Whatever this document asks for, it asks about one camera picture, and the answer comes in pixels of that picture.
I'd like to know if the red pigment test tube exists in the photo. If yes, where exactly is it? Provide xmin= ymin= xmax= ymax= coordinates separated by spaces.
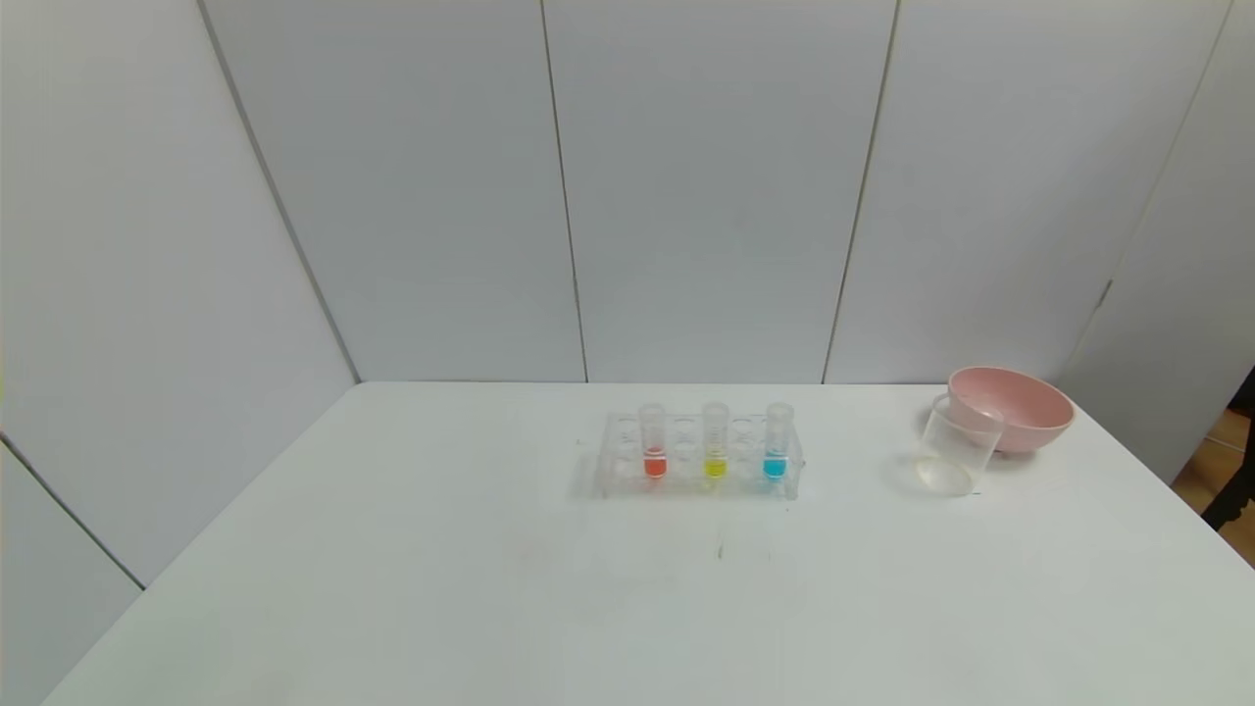
xmin=638 ymin=403 xmax=669 ymax=481

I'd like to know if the clear acrylic test tube rack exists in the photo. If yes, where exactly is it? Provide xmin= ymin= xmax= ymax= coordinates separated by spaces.
xmin=596 ymin=410 xmax=805 ymax=501

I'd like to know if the yellow pigment test tube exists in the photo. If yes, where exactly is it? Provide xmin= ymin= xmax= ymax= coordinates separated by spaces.
xmin=702 ymin=402 xmax=730 ymax=481

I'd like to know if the blue pigment test tube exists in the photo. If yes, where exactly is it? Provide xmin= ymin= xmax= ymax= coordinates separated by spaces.
xmin=765 ymin=402 xmax=793 ymax=481

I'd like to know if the clear plastic beaker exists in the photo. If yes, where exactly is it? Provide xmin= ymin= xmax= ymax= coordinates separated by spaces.
xmin=915 ymin=394 xmax=1005 ymax=496

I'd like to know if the pink bowl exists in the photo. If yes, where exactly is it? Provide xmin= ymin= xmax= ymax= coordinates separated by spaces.
xmin=948 ymin=367 xmax=1077 ymax=454

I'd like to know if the black metal furniture frame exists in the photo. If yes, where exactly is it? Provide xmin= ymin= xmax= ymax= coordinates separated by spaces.
xmin=1201 ymin=368 xmax=1255 ymax=530

